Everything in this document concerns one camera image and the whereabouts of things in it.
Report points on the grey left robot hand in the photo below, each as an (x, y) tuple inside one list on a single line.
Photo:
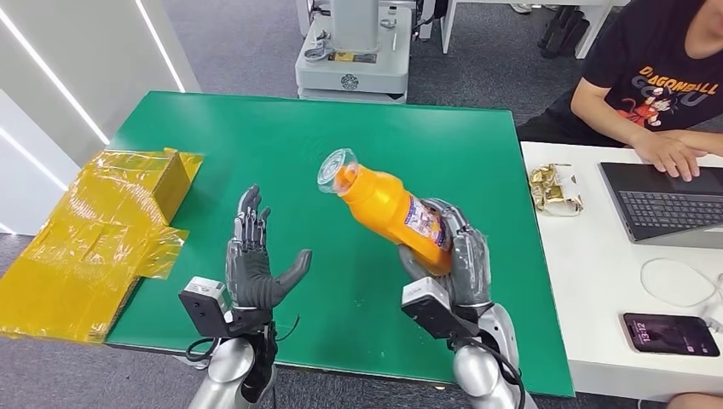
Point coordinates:
[(251, 276)]

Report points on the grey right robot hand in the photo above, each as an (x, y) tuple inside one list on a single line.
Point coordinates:
[(469, 265)]

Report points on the orange juice bottle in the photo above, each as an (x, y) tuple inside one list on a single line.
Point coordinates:
[(384, 209)]

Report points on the person's right forearm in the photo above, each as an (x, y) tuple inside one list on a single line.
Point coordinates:
[(604, 115)]

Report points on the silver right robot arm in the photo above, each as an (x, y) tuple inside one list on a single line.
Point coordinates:
[(480, 372)]

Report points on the person's left forearm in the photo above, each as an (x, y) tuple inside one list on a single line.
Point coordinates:
[(697, 141)]

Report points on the gold foil snack wrapper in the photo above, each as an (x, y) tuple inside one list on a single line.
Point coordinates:
[(556, 189)]

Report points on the yellow taped cardboard box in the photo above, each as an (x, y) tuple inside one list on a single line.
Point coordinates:
[(85, 243)]

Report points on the grey laptop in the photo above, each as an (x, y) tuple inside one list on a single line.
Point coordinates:
[(661, 203)]

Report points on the black smartphone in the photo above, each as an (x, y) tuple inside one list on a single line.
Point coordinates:
[(669, 334)]

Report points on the person's right hand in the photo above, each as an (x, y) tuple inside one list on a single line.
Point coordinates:
[(669, 155)]

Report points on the white mobile robot with column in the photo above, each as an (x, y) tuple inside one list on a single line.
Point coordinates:
[(356, 56)]

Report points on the person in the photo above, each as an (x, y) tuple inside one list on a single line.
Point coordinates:
[(649, 62)]

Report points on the white background desk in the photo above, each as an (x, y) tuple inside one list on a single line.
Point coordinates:
[(593, 22)]

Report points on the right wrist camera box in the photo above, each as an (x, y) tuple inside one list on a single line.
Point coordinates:
[(432, 307)]

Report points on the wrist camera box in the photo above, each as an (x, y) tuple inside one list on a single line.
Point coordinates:
[(432, 307), (204, 307)]

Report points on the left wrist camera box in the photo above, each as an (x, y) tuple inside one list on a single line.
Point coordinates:
[(204, 307)]

